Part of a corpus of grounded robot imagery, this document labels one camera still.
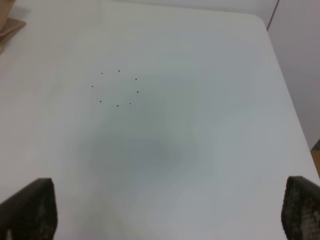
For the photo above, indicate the brown linen tote bag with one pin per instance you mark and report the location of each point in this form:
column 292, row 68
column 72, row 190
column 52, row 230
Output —
column 8, row 26

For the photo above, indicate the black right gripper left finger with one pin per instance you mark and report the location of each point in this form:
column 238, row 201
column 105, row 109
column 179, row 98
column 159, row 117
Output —
column 31, row 213

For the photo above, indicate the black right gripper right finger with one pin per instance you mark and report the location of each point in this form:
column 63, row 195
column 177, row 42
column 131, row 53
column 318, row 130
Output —
column 300, row 214

